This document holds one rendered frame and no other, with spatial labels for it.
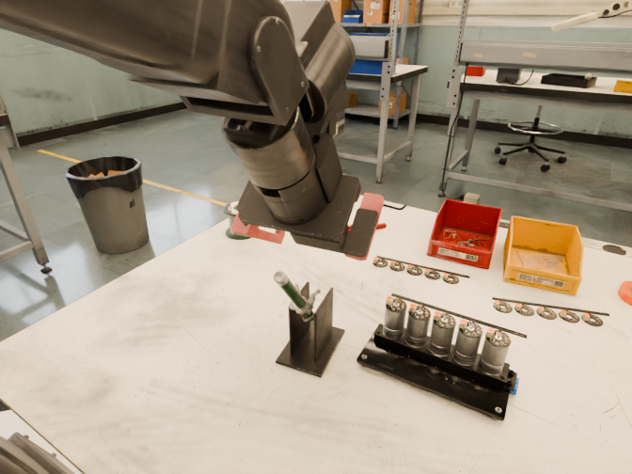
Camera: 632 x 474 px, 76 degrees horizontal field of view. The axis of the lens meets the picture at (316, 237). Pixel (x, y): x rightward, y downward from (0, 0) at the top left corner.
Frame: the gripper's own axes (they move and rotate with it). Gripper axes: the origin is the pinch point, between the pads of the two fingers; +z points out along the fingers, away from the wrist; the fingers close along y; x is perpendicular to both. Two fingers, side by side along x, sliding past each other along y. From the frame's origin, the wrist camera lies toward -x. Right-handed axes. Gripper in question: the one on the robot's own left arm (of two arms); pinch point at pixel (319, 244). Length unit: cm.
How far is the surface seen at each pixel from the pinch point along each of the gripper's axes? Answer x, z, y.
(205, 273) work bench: 2.4, 15.0, 22.1
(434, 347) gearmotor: 5.7, 9.1, -13.8
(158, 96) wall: -267, 266, 364
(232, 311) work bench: 7.7, 11.3, 12.9
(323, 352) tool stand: 9.7, 9.5, -1.5
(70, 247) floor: -22, 123, 181
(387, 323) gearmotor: 4.6, 8.7, -8.2
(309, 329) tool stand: 7.2, 11.2, 1.5
